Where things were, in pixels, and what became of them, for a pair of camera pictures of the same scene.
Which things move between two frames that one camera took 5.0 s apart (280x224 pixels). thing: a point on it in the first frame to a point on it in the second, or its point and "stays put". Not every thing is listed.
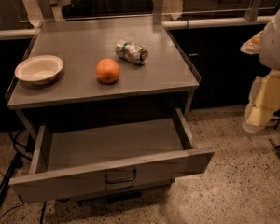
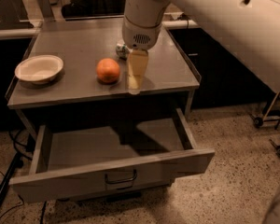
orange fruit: x=107 y=71 stays put
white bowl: x=39 y=69 stays put
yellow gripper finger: x=269 y=93 to x=136 y=69
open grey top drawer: x=77 y=162 stays put
